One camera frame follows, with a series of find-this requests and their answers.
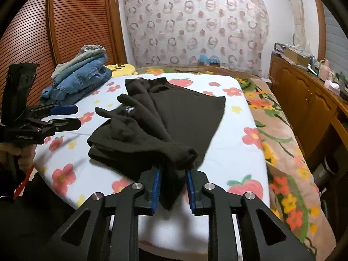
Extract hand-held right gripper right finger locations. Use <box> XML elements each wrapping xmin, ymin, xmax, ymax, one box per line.
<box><xmin>186</xmin><ymin>170</ymin><xmax>317</xmax><ymax>261</ymax></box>

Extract wooden cabinet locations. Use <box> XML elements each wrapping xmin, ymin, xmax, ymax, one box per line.
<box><xmin>269</xmin><ymin>53</ymin><xmax>348</xmax><ymax>193</ymax></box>

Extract black pants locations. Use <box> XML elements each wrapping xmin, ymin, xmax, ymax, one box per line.
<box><xmin>87</xmin><ymin>77</ymin><xmax>227</xmax><ymax>211</ymax></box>

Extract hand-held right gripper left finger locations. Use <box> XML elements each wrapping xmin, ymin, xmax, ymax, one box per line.
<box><xmin>41</xmin><ymin>169</ymin><xmax>164</xmax><ymax>261</ymax></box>

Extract grey slatted window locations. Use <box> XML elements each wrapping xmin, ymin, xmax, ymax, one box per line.
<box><xmin>324</xmin><ymin>9</ymin><xmax>348</xmax><ymax>70</ymax></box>

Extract person's black clothing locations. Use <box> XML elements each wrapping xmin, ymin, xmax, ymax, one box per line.
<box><xmin>0</xmin><ymin>169</ymin><xmax>87</xmax><ymax>261</ymax></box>

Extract yellow plush toy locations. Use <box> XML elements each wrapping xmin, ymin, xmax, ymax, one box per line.
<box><xmin>105</xmin><ymin>63</ymin><xmax>138</xmax><ymax>77</ymax></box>

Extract person's left hand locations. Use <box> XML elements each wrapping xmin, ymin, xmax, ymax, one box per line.
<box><xmin>0</xmin><ymin>141</ymin><xmax>35</xmax><ymax>171</ymax></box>

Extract blue toy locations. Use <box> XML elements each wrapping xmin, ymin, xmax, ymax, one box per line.
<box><xmin>199</xmin><ymin>51</ymin><xmax>221</xmax><ymax>66</ymax></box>

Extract wooden slatted wardrobe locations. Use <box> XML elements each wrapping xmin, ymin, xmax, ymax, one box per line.
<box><xmin>0</xmin><ymin>0</ymin><xmax>129</xmax><ymax>108</ymax></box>

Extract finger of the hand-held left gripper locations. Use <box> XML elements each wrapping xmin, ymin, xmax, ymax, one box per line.
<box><xmin>41</xmin><ymin>117</ymin><xmax>82</xmax><ymax>133</ymax></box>
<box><xmin>29</xmin><ymin>104</ymin><xmax>79</xmax><ymax>116</ymax></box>

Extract cardboard box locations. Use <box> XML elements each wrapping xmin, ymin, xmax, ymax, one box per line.
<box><xmin>274</xmin><ymin>42</ymin><xmax>313</xmax><ymax>66</ymax></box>

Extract patterned lace wall cloth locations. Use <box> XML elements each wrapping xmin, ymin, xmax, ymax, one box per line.
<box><xmin>119</xmin><ymin>0</ymin><xmax>270</xmax><ymax>74</ymax></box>

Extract blue denim folded jeans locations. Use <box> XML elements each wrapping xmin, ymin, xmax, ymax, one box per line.
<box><xmin>40</xmin><ymin>61</ymin><xmax>113</xmax><ymax>104</ymax></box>

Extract light blue folded jeans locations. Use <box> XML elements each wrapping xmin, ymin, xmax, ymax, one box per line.
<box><xmin>51</xmin><ymin>52</ymin><xmax>108</xmax><ymax>79</ymax></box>

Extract red strap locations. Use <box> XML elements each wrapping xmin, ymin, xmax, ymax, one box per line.
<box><xmin>12</xmin><ymin>165</ymin><xmax>35</xmax><ymax>199</ymax></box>

